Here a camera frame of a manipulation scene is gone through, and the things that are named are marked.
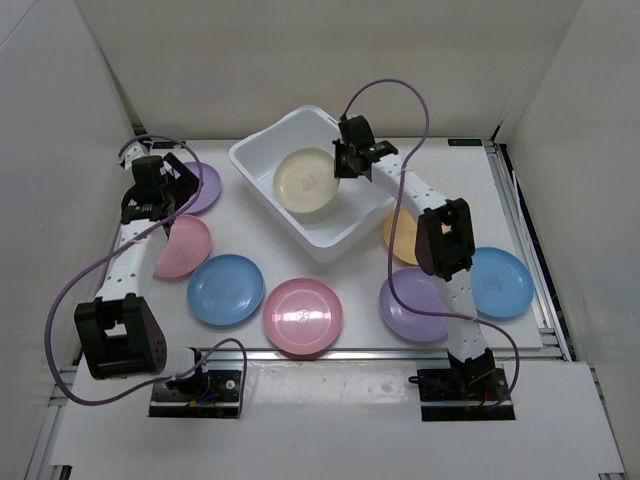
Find pink plate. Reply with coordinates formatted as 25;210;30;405
154;215;213;279
263;278;344;357

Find blue plate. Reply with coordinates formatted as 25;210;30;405
186;254;265;328
471;247;535;319

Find orange yellow plate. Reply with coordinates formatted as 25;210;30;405
382;209;418;266

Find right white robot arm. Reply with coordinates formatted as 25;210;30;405
334;115;495;400

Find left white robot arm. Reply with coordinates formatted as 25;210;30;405
74;153;211;400

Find white plastic bin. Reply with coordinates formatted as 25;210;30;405
228;105;394;263

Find purple plate back left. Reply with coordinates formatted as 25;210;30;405
183;164;222;215

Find purple plate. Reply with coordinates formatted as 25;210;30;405
378;266;454;345
183;164;222;215

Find white table board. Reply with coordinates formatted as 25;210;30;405
149;139;519;351

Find purple plate front right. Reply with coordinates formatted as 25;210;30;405
378;266;454;345

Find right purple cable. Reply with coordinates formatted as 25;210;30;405
342;77;520;409

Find purple cable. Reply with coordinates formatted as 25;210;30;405
45;133;248;416
342;77;520;409

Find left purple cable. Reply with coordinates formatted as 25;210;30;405
45;133;248;416

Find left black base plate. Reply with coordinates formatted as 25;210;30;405
148;369;244;419

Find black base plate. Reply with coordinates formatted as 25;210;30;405
148;369;244;419
408;368;516;422

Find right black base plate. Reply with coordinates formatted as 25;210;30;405
408;368;516;422

